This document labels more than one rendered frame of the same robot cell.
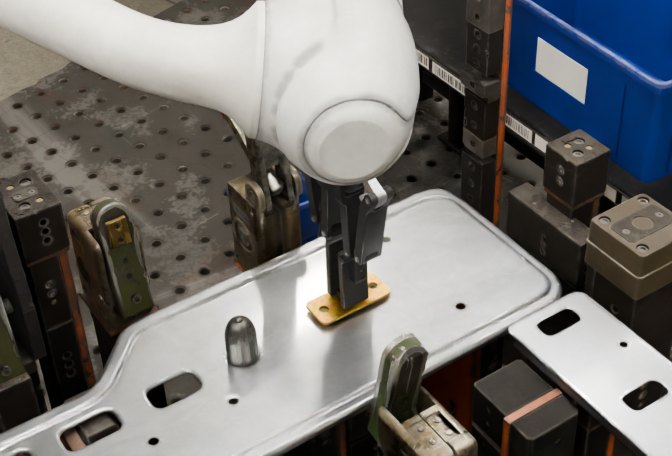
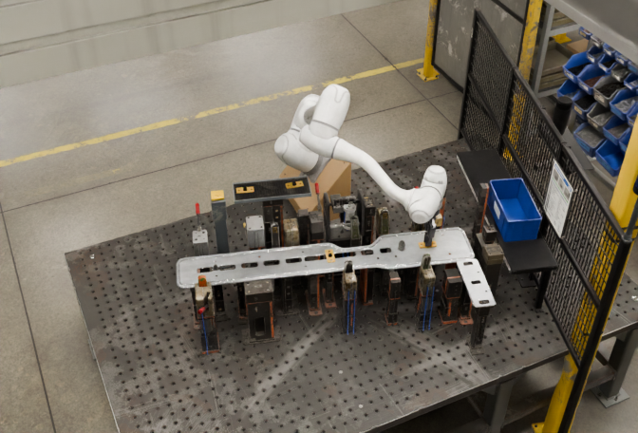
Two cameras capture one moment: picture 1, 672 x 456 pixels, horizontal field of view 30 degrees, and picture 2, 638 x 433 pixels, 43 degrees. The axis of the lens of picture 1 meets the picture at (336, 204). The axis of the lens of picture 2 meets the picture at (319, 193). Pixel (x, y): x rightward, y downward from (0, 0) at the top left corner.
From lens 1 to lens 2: 2.63 m
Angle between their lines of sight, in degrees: 18
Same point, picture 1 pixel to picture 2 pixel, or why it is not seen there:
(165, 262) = (401, 223)
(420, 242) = (449, 237)
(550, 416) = (456, 280)
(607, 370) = (471, 275)
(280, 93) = (410, 205)
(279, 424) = (403, 263)
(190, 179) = not seen: hidden behind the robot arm
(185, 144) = not seen: hidden behind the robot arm
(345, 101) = (419, 211)
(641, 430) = (470, 288)
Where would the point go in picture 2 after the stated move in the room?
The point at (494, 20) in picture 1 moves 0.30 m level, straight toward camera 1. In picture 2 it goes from (483, 194) to (457, 230)
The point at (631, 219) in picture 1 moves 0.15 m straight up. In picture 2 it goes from (492, 247) to (497, 223)
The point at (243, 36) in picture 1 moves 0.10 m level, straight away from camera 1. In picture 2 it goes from (408, 194) to (414, 180)
